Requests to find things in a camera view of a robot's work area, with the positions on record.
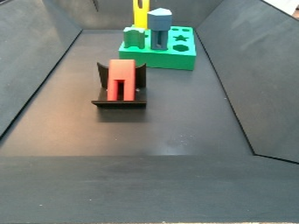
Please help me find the blue triangular block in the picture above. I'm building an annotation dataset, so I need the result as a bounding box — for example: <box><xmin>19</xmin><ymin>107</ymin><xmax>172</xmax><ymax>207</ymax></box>
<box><xmin>147</xmin><ymin>8</ymin><xmax>172</xmax><ymax>51</ymax></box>

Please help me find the green notched block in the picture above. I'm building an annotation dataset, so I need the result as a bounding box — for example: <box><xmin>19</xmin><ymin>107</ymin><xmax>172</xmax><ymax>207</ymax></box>
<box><xmin>124</xmin><ymin>26</ymin><xmax>146</xmax><ymax>49</ymax></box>

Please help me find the red square-circle object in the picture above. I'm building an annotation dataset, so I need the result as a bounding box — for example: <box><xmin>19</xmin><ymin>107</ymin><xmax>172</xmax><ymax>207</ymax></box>
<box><xmin>107</xmin><ymin>59</ymin><xmax>136</xmax><ymax>101</ymax></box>

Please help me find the yellow rectangular block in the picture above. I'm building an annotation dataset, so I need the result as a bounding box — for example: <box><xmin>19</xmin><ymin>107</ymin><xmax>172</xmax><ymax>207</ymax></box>
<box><xmin>134</xmin><ymin>0</ymin><xmax>150</xmax><ymax>29</ymax></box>

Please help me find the black curved fixture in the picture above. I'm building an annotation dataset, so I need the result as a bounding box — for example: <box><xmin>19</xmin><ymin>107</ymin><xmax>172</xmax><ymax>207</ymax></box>
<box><xmin>91</xmin><ymin>63</ymin><xmax>147</xmax><ymax>108</ymax></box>

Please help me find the green foam shape-sorter base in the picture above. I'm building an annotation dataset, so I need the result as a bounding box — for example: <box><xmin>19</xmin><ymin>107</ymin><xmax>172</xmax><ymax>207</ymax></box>
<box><xmin>119</xmin><ymin>26</ymin><xmax>196</xmax><ymax>70</ymax></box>

